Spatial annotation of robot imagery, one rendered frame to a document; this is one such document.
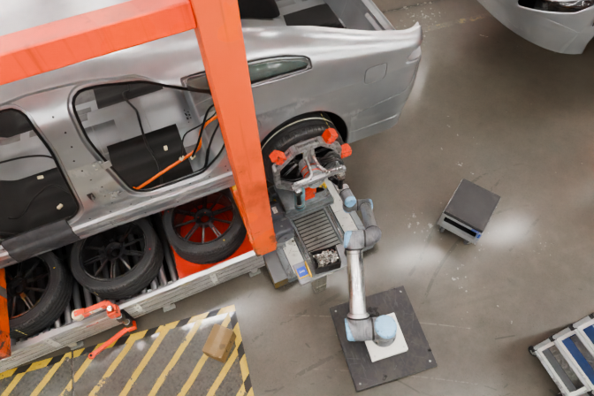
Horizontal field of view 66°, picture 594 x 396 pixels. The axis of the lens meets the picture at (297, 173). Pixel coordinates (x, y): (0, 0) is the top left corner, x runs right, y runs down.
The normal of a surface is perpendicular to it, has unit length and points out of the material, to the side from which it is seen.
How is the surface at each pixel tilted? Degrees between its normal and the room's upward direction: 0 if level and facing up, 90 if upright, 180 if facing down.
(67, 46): 90
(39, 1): 2
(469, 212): 0
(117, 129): 50
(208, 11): 90
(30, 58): 90
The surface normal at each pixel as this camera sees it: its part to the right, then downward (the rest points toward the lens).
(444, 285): -0.03, -0.55
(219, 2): 0.39, 0.76
